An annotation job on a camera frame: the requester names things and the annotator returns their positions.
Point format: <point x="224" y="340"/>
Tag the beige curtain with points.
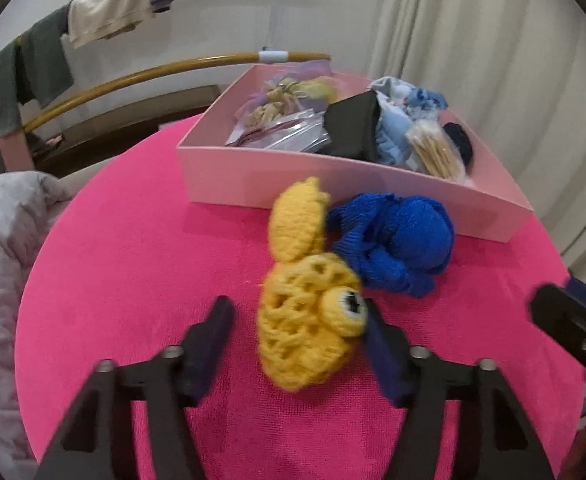
<point x="473" y="35"/>

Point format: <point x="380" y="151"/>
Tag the light blue cloth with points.
<point x="393" y="135"/>

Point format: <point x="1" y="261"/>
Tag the black leather case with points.
<point x="350" y="127"/>

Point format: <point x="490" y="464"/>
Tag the navy crochet scrunchie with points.
<point x="460" y="142"/>

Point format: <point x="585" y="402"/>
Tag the clear plastic zip bags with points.
<point x="293" y="135"/>

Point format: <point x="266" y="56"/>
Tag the yellow crochet toy with eye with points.
<point x="298" y="310"/>

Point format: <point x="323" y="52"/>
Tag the white barre post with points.
<point x="275" y="20"/>

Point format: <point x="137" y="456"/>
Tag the clear bag of cotton swabs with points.
<point x="438" y="152"/>

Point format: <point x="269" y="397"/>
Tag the cream garment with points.
<point x="108" y="12"/>

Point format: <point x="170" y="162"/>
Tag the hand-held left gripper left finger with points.
<point x="208" y="340"/>

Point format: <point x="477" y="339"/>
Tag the blue knitted cloth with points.
<point x="403" y="240"/>

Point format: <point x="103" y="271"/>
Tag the small pink object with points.
<point x="55" y="140"/>

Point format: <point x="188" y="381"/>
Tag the pastel ribbon bundle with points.
<point x="303" y="85"/>

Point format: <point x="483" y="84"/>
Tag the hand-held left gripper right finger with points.
<point x="385" y="355"/>

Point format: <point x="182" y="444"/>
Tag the pink cardboard box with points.
<point x="253" y="175"/>

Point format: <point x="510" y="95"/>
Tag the green towel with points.
<point x="43" y="65"/>

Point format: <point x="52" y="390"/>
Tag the white and blue cloth bundle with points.
<point x="413" y="95"/>

